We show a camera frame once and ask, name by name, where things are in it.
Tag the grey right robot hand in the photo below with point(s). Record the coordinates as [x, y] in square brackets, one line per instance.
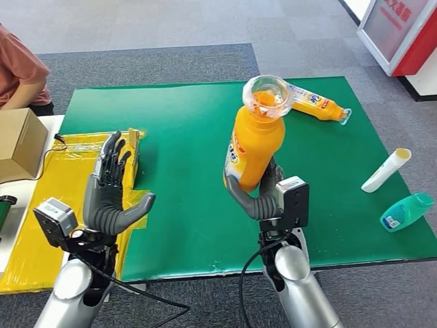
[266, 206]

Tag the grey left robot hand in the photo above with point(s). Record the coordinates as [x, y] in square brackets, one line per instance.
[102, 203]

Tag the orange bottle with clear cap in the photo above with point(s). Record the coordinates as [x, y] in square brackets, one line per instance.
[317, 106]
[256, 145]

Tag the person's forearm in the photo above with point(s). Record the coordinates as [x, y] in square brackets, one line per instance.
[23, 95]

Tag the teal plastic bottle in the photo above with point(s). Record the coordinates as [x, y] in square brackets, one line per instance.
[404, 212]

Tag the yellow film wrapped cardboard tray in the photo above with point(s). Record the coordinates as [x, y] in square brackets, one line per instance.
[41, 253]

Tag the green table mat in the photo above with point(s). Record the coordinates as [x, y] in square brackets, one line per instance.
[191, 158]

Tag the brown cardboard box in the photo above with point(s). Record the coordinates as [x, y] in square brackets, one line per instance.
[19, 140]

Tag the green and black cylinder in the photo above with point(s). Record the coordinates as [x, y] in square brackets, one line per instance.
[5, 210]

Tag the white tube with yellow cap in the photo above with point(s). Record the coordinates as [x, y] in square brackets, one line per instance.
[384, 172]

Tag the red and white sign stand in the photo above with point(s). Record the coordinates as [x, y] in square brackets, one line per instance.
[395, 31]

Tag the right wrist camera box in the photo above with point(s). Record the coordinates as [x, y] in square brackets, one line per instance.
[295, 201]

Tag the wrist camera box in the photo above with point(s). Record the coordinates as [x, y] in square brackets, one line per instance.
[295, 201]
[56, 219]

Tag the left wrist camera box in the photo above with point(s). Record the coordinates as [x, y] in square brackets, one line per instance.
[56, 219]

